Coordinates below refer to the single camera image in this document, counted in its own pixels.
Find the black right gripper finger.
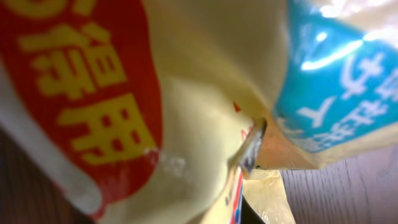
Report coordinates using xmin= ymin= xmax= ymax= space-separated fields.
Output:
xmin=241 ymin=197 xmax=264 ymax=224

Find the yellow snack bag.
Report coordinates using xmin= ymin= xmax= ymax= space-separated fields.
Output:
xmin=1 ymin=0 xmax=397 ymax=223

